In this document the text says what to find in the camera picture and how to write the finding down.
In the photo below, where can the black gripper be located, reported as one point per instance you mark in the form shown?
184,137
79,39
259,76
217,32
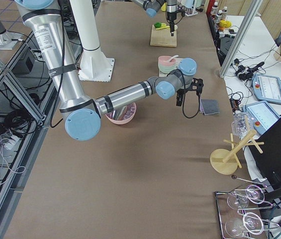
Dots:
171,18
180,95

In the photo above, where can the small pink bowl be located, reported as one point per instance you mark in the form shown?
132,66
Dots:
163,60

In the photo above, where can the lower green bowls stack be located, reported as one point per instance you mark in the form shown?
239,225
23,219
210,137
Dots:
166,69

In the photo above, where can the large pink ice bowl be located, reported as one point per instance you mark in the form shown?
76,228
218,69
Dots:
120,122

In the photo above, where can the yellow plastic knife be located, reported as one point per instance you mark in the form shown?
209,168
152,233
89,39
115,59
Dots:
163,27

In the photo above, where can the bamboo cutting board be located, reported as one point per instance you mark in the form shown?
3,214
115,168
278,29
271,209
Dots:
163,38

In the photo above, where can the green lime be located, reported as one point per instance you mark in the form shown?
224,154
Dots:
157,25

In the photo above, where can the purple cloth under grey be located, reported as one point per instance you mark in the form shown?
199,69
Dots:
201,107

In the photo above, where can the cream rabbit serving tray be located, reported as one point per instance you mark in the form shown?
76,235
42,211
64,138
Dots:
178,60

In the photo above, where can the grey folded cloth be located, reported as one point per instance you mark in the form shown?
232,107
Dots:
210,107

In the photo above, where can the metal ice scoop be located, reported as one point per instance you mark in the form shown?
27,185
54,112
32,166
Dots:
120,113

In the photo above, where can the wooden mug tree stand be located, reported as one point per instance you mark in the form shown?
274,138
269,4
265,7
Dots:
226,161

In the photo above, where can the blue teach pendant lower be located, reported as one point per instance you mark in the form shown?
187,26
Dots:
263,116

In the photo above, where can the blue teach pendant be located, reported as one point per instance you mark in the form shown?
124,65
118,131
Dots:
263,116
267,88

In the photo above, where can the blue teach pendant upper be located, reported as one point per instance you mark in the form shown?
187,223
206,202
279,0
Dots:
267,88

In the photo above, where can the upper wine glass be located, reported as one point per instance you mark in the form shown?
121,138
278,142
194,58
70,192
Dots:
241,198

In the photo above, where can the wine glass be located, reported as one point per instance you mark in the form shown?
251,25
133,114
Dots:
250,223
241,198

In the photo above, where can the lower wine glass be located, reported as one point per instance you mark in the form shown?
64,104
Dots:
250,223

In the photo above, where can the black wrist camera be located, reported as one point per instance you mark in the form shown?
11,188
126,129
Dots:
198,84

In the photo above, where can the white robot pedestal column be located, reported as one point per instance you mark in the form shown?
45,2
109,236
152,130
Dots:
94,65

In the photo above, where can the aluminium frame post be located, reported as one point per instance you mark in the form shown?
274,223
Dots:
243,29

